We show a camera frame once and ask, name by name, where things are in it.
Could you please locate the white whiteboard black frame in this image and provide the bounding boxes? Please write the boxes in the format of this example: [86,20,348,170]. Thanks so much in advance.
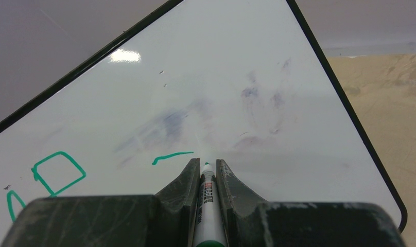
[0,1,407,245]

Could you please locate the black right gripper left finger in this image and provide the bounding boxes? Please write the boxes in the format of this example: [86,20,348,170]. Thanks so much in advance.
[2,158,200,246]

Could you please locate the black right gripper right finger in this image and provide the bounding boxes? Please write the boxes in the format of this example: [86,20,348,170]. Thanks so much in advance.
[216,159,404,246]

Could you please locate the white marker pen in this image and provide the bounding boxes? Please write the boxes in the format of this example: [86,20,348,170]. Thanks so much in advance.
[193,163,228,247]

